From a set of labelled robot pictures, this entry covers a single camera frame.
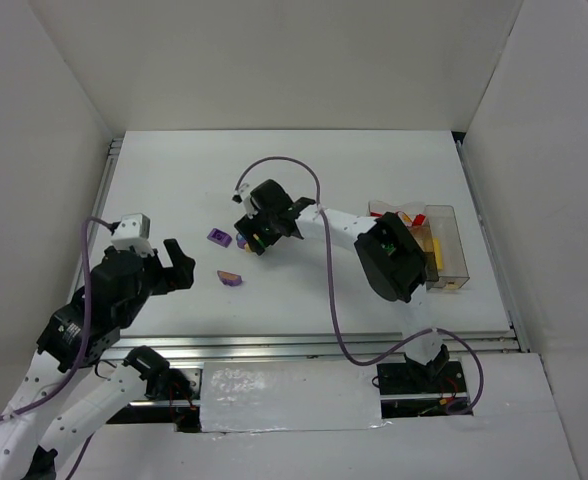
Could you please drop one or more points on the long yellow lego plate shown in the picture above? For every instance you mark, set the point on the long yellow lego plate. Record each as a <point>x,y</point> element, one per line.
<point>438,254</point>

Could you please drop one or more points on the amber plastic container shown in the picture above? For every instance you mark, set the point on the amber plastic container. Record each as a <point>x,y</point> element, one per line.
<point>423,236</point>

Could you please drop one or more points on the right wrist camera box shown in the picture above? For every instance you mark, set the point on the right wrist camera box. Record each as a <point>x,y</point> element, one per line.
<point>242,196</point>

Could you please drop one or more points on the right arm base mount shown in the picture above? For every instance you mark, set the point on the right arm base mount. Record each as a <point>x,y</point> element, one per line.
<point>403,396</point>

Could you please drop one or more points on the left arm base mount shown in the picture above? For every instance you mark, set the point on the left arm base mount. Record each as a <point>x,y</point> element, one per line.
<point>178,407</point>

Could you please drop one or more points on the purple round flower lego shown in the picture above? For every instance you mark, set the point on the purple round flower lego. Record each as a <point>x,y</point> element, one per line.
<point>242,242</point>

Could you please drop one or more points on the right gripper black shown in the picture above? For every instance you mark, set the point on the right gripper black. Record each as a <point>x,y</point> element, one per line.
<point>253,230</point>

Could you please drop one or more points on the white taped panel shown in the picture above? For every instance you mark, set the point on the white taped panel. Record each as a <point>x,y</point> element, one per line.
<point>310,395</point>

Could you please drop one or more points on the red flower lego piece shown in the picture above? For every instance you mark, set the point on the red flower lego piece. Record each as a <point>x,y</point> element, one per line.
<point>404,217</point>

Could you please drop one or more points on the purple butterfly half lego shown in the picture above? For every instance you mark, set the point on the purple butterfly half lego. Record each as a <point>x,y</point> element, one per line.
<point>229,279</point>

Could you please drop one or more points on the tall smoky plastic container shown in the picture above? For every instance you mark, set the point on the tall smoky plastic container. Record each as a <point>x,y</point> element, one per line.
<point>443,223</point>

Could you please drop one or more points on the yellow half round lego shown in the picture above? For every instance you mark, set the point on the yellow half round lego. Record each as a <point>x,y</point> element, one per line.
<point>255,244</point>

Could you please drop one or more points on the aluminium front rail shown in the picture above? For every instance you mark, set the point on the aluminium front rail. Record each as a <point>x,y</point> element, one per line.
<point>259,347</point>

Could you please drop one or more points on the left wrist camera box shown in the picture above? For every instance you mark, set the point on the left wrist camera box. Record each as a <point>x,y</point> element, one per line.
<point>132,234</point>

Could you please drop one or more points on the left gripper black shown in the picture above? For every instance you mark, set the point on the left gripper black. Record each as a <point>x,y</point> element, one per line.
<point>159,273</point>

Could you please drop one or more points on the purple sloped lego brick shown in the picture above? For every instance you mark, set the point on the purple sloped lego brick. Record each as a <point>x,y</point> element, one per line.
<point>219,237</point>

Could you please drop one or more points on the small red lego brick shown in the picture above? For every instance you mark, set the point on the small red lego brick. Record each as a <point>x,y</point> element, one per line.
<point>418,220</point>

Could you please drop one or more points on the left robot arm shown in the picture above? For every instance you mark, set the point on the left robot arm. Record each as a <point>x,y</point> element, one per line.
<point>38,432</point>

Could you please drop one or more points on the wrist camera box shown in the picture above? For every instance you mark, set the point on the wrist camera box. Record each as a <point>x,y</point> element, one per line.
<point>242,196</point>
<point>132,234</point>

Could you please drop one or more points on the clear plastic container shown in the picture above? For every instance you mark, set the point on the clear plastic container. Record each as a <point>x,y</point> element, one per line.
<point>411,209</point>

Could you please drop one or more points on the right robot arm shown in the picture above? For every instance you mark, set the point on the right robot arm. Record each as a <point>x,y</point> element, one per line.
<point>393,262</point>

